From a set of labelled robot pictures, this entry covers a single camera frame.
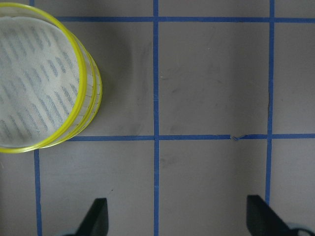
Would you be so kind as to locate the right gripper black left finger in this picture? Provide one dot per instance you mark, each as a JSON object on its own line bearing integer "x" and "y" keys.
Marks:
{"x": 96, "y": 221}

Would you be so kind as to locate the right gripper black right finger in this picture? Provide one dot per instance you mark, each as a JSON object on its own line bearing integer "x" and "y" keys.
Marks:
{"x": 261, "y": 220}

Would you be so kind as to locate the yellow steamer basket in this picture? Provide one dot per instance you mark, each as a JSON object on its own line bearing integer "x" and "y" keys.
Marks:
{"x": 46, "y": 80}
{"x": 94, "y": 98}

